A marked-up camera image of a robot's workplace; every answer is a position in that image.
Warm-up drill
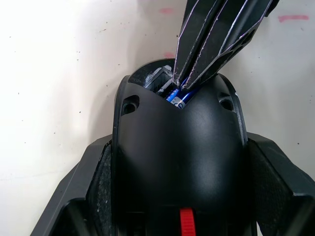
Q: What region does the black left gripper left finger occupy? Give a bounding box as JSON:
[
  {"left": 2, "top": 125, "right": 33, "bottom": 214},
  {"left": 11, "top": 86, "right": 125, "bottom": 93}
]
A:
[{"left": 29, "top": 137, "right": 117, "bottom": 236}]

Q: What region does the black computer mouse base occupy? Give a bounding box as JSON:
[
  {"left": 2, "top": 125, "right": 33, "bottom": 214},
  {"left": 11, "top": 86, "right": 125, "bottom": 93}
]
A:
[{"left": 112, "top": 58, "right": 258, "bottom": 236}]

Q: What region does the blue cylindrical battery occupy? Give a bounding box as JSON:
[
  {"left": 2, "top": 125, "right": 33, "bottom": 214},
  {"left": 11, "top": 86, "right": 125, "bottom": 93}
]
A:
[{"left": 165, "top": 85, "right": 195, "bottom": 110}]

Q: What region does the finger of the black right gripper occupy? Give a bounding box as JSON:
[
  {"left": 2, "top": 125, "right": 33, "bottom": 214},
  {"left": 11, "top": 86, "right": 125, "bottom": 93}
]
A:
[
  {"left": 183, "top": 0, "right": 274, "bottom": 90},
  {"left": 172, "top": 0, "right": 217, "bottom": 86}
]

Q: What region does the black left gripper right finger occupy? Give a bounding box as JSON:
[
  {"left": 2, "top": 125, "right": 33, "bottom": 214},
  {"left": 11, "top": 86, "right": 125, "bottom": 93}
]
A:
[{"left": 242, "top": 132, "right": 315, "bottom": 236}]

